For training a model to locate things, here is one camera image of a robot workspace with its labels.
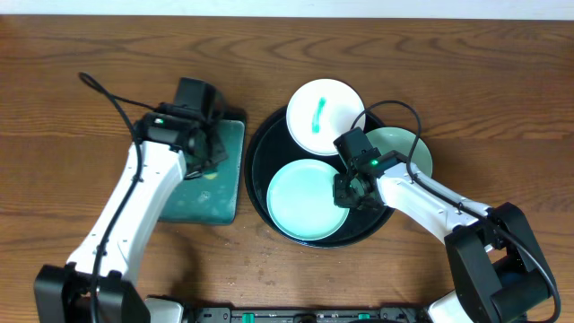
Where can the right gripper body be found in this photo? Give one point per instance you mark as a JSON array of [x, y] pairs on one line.
[[345, 193]]

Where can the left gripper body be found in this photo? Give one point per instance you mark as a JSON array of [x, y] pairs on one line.
[[212, 150]]

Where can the light teal plate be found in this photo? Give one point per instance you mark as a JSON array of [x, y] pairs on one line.
[[301, 203]]

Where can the pale green plate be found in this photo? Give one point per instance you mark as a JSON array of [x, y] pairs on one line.
[[387, 139]]

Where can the white plate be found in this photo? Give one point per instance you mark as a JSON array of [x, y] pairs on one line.
[[320, 111]]

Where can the green yellow sponge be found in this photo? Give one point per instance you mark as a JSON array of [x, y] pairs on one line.
[[210, 175]]

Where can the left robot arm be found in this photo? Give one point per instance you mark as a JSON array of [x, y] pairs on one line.
[[177, 172]]

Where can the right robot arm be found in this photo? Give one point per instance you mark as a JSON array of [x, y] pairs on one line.
[[498, 268]]

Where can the black rectangular water tray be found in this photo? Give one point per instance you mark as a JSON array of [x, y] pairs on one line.
[[213, 202]]

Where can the black round tray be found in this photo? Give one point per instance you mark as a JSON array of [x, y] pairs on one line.
[[271, 147]]

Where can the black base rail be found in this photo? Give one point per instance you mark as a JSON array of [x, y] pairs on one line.
[[305, 316]]

